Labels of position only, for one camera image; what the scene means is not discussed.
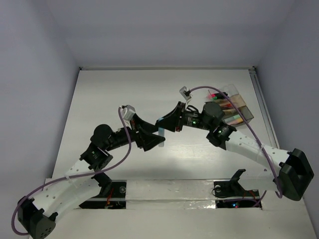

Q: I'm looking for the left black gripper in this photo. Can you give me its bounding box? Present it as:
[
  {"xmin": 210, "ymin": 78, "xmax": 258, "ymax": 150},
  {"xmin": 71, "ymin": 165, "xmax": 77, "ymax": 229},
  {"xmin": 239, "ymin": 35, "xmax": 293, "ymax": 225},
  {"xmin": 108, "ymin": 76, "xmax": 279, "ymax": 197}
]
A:
[{"xmin": 105, "ymin": 114, "xmax": 164, "ymax": 151}]

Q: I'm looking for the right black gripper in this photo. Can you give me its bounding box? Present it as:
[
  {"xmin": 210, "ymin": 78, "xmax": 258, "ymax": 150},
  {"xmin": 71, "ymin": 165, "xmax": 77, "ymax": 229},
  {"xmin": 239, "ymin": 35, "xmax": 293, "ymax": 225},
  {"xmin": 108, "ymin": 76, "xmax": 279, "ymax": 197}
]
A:
[{"xmin": 156, "ymin": 100, "xmax": 213, "ymax": 131}]

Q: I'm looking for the pink orange highlighter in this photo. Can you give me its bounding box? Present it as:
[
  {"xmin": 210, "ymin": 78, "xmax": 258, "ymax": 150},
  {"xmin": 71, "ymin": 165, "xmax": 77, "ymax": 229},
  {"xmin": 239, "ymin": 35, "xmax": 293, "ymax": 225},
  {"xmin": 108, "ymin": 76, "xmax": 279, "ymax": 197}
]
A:
[{"xmin": 228, "ymin": 118, "xmax": 244, "ymax": 125}]

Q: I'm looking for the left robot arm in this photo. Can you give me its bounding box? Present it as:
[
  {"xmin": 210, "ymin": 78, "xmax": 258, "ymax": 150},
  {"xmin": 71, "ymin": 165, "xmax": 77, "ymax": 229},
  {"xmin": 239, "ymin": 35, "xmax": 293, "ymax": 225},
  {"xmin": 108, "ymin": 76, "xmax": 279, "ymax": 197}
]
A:
[{"xmin": 12, "ymin": 113, "xmax": 165, "ymax": 239}]

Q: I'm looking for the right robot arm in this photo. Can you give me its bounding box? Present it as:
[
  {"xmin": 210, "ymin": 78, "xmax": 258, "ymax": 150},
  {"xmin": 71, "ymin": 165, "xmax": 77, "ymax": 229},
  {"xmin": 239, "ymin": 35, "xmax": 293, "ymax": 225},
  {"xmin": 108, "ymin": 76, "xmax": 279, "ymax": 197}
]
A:
[{"xmin": 156, "ymin": 102, "xmax": 314, "ymax": 201}]

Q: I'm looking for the clear organizer container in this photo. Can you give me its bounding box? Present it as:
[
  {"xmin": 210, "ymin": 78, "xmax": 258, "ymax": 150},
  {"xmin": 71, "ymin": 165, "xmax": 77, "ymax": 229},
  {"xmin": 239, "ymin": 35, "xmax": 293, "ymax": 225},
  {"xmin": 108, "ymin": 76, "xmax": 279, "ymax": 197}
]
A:
[{"xmin": 207, "ymin": 84, "xmax": 254, "ymax": 127}]

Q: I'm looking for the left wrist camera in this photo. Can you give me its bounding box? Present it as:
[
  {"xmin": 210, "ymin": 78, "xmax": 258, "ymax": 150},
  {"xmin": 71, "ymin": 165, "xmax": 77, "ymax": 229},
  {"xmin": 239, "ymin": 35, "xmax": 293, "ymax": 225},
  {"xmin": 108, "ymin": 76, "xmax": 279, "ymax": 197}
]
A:
[{"xmin": 120, "ymin": 105, "xmax": 136, "ymax": 122}]

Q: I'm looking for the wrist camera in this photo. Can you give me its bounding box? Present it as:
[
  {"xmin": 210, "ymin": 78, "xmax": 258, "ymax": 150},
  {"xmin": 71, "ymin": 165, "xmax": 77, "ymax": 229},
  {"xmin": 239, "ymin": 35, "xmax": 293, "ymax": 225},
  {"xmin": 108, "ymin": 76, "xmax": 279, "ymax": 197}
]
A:
[
  {"xmin": 120, "ymin": 105, "xmax": 136, "ymax": 122},
  {"xmin": 179, "ymin": 86, "xmax": 192, "ymax": 102}
]

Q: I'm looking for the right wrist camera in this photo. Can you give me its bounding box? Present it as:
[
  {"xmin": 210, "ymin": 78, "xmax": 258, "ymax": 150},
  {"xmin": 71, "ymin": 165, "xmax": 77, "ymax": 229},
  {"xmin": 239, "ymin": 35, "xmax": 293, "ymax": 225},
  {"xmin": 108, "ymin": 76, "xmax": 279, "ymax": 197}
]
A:
[{"xmin": 179, "ymin": 86, "xmax": 192, "ymax": 102}]

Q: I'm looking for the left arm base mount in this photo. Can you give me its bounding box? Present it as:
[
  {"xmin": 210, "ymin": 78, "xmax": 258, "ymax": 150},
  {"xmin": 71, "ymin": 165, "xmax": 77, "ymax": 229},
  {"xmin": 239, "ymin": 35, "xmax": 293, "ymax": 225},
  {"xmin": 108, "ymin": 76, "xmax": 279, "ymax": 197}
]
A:
[{"xmin": 79, "ymin": 181, "xmax": 127, "ymax": 210}]

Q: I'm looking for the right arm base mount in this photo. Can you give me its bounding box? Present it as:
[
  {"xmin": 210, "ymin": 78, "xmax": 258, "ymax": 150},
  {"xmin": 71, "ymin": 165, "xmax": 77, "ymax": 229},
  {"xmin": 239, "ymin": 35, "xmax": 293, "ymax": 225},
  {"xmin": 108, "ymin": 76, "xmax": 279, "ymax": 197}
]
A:
[{"xmin": 211, "ymin": 169, "xmax": 262, "ymax": 209}]

